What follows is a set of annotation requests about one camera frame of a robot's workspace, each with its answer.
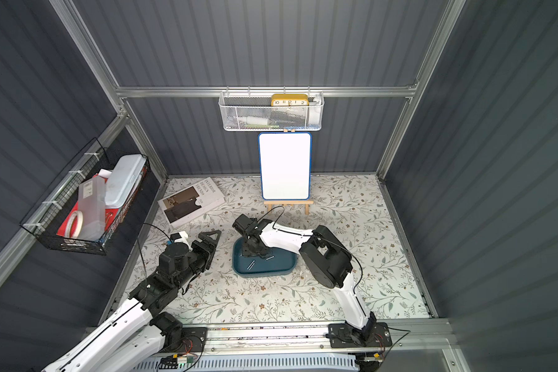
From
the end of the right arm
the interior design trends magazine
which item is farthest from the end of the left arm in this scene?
the interior design trends magazine

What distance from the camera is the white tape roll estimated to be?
2.07 ft

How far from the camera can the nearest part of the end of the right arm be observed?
69cm

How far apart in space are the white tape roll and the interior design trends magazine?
0.35 meters

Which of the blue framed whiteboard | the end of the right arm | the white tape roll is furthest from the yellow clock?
the white tape roll

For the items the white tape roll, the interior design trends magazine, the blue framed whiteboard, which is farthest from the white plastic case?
the blue framed whiteboard

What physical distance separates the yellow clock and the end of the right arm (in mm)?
464

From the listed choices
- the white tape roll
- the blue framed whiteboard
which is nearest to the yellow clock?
the blue framed whiteboard

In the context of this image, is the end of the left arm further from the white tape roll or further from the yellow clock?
the yellow clock

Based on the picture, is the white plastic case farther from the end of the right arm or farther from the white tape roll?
the end of the right arm

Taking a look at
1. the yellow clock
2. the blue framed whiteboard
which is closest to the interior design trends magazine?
the blue framed whiteboard

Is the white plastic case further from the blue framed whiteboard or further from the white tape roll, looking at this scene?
the blue framed whiteboard

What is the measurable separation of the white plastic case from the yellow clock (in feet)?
1.75

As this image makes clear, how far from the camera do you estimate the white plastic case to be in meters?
0.71

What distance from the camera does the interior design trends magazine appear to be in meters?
1.03
